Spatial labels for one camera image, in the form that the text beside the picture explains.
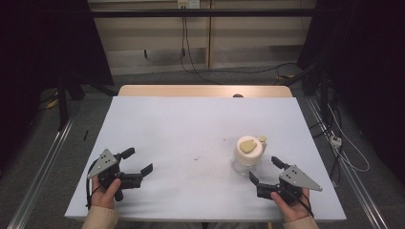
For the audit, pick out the black metal stand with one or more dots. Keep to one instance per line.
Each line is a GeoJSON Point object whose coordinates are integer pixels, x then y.
{"type": "Point", "coordinates": [323, 92]}
{"type": "Point", "coordinates": [62, 101]}

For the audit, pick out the white power strip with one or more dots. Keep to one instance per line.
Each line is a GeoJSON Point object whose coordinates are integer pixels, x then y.
{"type": "Point", "coordinates": [335, 141]}

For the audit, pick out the person's right hand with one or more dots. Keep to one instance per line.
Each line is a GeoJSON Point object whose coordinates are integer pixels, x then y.
{"type": "Point", "coordinates": [294, 211]}

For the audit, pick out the dark round knob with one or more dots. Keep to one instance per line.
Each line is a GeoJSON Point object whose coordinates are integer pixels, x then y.
{"type": "Point", "coordinates": [238, 95]}

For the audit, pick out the white wall socket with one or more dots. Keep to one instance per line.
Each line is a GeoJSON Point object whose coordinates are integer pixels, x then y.
{"type": "Point", "coordinates": [188, 3]}

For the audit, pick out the wooden table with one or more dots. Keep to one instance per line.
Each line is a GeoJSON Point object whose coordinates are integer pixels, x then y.
{"type": "Point", "coordinates": [191, 91]}

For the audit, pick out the clear bottle with cream lid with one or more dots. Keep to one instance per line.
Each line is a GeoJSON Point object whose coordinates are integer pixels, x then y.
{"type": "Point", "coordinates": [251, 156]}

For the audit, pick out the metal floor rail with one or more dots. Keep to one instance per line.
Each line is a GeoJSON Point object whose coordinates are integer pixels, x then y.
{"type": "Point", "coordinates": [41, 171]}
{"type": "Point", "coordinates": [353, 178]}

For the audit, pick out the small crumbs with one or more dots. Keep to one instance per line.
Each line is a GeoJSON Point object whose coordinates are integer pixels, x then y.
{"type": "Point", "coordinates": [196, 157]}

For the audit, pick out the dark curtain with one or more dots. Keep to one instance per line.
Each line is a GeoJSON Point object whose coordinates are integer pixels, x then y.
{"type": "Point", "coordinates": [44, 47]}
{"type": "Point", "coordinates": [366, 63]}

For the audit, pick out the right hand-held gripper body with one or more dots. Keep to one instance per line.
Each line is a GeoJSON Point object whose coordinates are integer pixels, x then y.
{"type": "Point", "coordinates": [296, 178]}

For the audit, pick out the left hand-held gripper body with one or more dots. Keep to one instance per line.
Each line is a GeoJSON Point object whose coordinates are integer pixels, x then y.
{"type": "Point", "coordinates": [106, 160]}

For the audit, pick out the person's left hand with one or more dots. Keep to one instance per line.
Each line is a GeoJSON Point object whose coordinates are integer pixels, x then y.
{"type": "Point", "coordinates": [103, 197]}

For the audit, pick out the wooden vertical strip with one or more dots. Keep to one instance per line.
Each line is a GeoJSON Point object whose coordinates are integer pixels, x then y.
{"type": "Point", "coordinates": [209, 38]}

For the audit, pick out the black horizontal bar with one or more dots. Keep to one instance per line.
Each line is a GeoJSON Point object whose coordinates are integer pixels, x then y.
{"type": "Point", "coordinates": [203, 13]}

